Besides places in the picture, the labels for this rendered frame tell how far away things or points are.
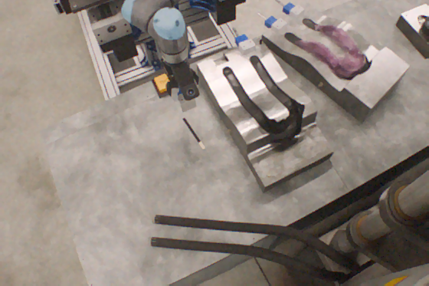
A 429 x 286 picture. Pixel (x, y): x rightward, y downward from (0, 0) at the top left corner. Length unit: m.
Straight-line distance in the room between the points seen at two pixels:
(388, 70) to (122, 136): 0.98
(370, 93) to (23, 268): 1.90
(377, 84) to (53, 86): 1.98
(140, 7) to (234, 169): 0.60
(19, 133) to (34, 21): 0.92
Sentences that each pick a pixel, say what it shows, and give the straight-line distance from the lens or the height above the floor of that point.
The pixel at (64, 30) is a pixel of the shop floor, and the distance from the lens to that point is 2.93.
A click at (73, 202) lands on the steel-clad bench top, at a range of 1.36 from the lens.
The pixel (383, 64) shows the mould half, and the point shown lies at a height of 0.91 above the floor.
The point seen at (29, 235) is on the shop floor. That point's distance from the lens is 2.32.
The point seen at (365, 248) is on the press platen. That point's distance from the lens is 1.05.
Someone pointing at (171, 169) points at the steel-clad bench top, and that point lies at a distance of 1.31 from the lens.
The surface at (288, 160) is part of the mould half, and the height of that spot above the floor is 0.86.
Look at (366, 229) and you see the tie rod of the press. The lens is 1.00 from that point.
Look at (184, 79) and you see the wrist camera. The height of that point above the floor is 1.11.
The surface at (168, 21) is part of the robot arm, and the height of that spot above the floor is 1.30.
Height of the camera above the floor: 2.02
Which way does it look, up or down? 63 degrees down
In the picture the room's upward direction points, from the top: 4 degrees counter-clockwise
